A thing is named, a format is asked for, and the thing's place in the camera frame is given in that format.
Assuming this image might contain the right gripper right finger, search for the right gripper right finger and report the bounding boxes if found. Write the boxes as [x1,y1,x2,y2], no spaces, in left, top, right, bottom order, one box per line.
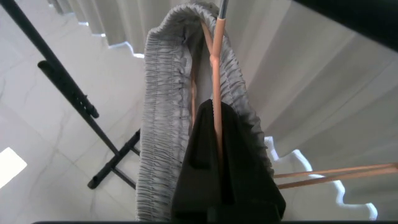
[221,102,287,220]

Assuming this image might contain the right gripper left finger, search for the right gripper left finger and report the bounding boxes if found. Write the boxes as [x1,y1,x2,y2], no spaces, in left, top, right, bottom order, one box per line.
[170,99,223,221]

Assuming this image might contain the pale grey shorts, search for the pale grey shorts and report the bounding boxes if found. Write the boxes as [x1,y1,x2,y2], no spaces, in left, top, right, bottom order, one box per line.
[135,1,275,222]

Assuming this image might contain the pink clothes hanger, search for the pink clothes hanger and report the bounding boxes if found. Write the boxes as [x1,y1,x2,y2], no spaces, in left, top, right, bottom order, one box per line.
[273,162,398,190]
[190,0,231,162]

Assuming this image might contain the black clothes rack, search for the black clothes rack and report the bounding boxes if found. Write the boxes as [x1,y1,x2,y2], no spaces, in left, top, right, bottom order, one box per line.
[0,0,398,190]

